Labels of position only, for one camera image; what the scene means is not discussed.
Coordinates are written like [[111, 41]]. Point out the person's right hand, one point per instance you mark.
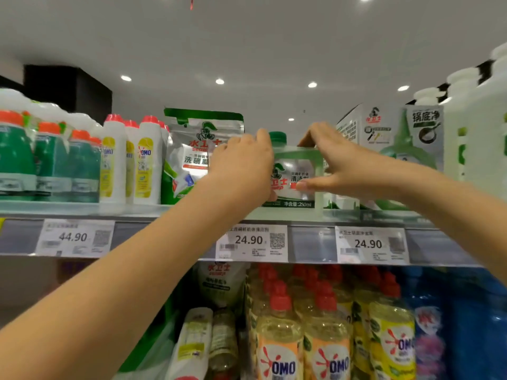
[[352, 170]]

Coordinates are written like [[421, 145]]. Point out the white price tag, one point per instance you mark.
[[372, 245], [252, 243], [75, 238]]

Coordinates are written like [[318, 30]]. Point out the white green-print cleaner pouch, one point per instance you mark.
[[224, 282]]

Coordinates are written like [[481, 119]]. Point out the green cleaner box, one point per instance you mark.
[[295, 166]]

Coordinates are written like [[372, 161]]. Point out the large green white cleaner pouch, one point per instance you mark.
[[380, 130], [194, 154]]

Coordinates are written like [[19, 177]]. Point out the row of yellow red-capped bottles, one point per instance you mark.
[[325, 344]]

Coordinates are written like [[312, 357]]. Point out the person's left hand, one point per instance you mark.
[[242, 170]]

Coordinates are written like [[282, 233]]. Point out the person's right forearm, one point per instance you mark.
[[459, 225]]

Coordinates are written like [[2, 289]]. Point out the green capped cleaner bottle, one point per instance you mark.
[[150, 344]]

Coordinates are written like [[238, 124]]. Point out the person's left forearm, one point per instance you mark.
[[103, 304]]

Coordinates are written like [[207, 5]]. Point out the slim white red-capped bottle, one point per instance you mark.
[[223, 344], [190, 344]]

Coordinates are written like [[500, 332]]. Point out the blue pump cleaner bottle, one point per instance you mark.
[[475, 328]]

